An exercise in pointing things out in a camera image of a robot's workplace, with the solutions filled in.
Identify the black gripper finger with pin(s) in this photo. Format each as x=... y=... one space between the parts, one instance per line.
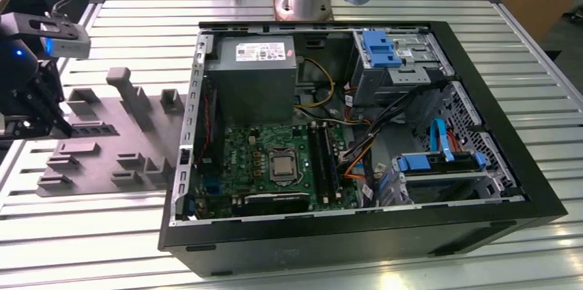
x=37 y=126
x=50 y=92

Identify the RAM stick with black chips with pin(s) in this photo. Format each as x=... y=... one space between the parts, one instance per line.
x=98 y=130

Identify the black RAM slot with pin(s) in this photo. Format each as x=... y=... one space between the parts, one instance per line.
x=318 y=163

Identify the grey parts rack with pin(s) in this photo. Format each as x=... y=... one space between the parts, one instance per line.
x=114 y=143

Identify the blue port connector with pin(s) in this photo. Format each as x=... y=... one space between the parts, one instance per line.
x=188 y=208

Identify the grey power supply unit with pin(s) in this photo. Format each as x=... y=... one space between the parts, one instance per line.
x=250 y=95

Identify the green motherboard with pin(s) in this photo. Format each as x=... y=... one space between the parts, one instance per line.
x=242 y=146

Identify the silver CPU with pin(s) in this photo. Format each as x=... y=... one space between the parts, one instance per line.
x=285 y=166

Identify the black graphics card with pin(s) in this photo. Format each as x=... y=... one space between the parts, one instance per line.
x=274 y=203

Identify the blue drive latch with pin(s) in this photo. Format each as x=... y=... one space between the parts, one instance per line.
x=381 y=47

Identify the silver drive cage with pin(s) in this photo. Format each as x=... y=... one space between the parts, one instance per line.
x=410 y=76

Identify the black PC case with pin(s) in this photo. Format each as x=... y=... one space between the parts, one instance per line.
x=365 y=245

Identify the hard disk in blue carrier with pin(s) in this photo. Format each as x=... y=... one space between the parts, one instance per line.
x=417 y=163

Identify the silver disk bay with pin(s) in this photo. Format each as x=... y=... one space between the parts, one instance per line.
x=446 y=174

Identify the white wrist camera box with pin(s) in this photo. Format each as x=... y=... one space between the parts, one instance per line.
x=69 y=46

